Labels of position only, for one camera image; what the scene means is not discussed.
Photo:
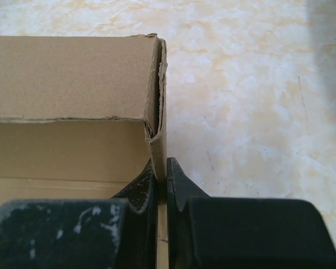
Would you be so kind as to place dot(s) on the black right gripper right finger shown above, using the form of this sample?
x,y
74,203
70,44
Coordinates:
x,y
189,232

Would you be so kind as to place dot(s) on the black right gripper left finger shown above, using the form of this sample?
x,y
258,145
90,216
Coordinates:
x,y
133,223

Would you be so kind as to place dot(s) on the brown cardboard box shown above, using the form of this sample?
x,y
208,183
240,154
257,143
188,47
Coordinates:
x,y
80,117

